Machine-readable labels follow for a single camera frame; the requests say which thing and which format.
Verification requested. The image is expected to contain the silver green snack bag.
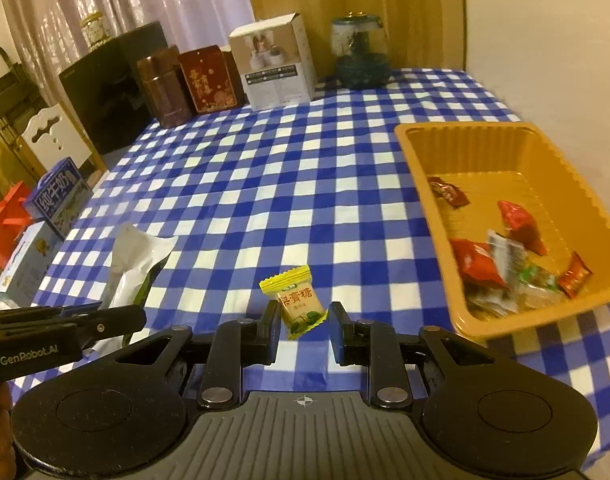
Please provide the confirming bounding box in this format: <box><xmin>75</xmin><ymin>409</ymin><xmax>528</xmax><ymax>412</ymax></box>
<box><xmin>87</xmin><ymin>223</ymin><xmax>179</xmax><ymax>356</ymax></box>

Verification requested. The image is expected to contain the red double-happiness candy pack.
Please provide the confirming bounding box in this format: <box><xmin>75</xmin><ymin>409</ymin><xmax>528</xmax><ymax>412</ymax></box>
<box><xmin>449</xmin><ymin>238</ymin><xmax>506</xmax><ymax>289</ymax></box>

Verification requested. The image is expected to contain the clear seaweed snack pack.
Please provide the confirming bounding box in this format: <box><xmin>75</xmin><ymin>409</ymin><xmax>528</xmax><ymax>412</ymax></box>
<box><xmin>487</xmin><ymin>230</ymin><xmax>526</xmax><ymax>289</ymax></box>

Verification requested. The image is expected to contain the yellow green candy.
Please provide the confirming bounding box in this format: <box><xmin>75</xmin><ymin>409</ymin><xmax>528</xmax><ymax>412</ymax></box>
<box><xmin>259</xmin><ymin>264</ymin><xmax>328</xmax><ymax>340</ymax></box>

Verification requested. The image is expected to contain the red brown candy bar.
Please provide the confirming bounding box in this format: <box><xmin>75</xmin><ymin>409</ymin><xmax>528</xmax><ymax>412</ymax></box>
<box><xmin>427</xmin><ymin>177</ymin><xmax>470</xmax><ymax>209</ymax></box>

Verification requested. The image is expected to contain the brown clear-wrapped candy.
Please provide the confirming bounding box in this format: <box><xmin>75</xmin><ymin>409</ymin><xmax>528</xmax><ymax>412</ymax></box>
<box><xmin>516</xmin><ymin>283</ymin><xmax>564</xmax><ymax>309</ymax></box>

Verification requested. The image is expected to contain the small red cartoon snack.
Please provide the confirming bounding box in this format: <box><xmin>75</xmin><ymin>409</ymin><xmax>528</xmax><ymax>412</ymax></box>
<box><xmin>556</xmin><ymin>252</ymin><xmax>592</xmax><ymax>299</ymax></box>

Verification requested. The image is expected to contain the red snack pack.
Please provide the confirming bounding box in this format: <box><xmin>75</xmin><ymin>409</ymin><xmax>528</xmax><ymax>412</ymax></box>
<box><xmin>497</xmin><ymin>200</ymin><xmax>548</xmax><ymax>256</ymax></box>

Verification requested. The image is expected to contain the white blue box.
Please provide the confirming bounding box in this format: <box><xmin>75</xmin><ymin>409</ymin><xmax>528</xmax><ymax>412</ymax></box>
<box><xmin>0</xmin><ymin>221</ymin><xmax>61</xmax><ymax>308</ymax></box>

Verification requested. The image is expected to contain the red bag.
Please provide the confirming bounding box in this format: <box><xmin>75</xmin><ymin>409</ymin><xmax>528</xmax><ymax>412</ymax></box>
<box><xmin>0</xmin><ymin>181</ymin><xmax>32</xmax><ymax>269</ymax></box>

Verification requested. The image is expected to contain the blue milk carton box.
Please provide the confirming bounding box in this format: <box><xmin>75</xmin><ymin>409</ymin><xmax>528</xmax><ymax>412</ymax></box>
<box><xmin>23</xmin><ymin>157</ymin><xmax>92</xmax><ymax>240</ymax></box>

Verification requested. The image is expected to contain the orange plastic tray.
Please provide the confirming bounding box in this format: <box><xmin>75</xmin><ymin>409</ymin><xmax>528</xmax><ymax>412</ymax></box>
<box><xmin>395</xmin><ymin>122</ymin><xmax>610</xmax><ymax>340</ymax></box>

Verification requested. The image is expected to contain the white wooden chair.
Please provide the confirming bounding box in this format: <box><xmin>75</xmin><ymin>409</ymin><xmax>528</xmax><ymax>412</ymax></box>
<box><xmin>22</xmin><ymin>104</ymin><xmax>107</xmax><ymax>178</ymax></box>

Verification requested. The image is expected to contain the blue white checkered tablecloth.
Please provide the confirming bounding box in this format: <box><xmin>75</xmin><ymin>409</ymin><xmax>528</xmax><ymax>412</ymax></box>
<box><xmin>33</xmin><ymin>70</ymin><xmax>610</xmax><ymax>458</ymax></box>

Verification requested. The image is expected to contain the brown metal canister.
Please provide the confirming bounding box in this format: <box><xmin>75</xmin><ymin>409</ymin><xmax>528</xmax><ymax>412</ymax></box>
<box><xmin>137</xmin><ymin>44</ymin><xmax>193</xmax><ymax>128</ymax></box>

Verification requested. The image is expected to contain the red gift box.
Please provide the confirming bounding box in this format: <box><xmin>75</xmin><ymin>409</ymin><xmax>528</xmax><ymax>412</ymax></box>
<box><xmin>179</xmin><ymin>44</ymin><xmax>245</xmax><ymax>115</ymax></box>

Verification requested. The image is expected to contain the glass jar on cabinet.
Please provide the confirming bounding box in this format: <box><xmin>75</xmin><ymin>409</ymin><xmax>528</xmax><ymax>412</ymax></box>
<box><xmin>80</xmin><ymin>11</ymin><xmax>111</xmax><ymax>52</ymax></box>

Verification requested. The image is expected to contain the white product box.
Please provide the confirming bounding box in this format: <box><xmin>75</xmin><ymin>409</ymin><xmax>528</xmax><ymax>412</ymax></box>
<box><xmin>229</xmin><ymin>13</ymin><xmax>317</xmax><ymax>110</ymax></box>

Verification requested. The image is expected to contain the pink curtain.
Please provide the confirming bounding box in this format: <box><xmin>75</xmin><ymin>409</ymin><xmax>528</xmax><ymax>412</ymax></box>
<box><xmin>2</xmin><ymin>0</ymin><xmax>253</xmax><ymax>104</ymax></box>

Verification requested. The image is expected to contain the dark green glass jar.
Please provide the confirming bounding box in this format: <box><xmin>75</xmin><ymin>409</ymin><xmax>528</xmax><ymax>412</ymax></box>
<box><xmin>331</xmin><ymin>13</ymin><xmax>392</xmax><ymax>90</ymax></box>

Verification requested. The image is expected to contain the wooden wall panel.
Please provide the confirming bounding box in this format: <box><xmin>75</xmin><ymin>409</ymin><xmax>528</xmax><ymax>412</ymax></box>
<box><xmin>250</xmin><ymin>0</ymin><xmax>466</xmax><ymax>77</ymax></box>

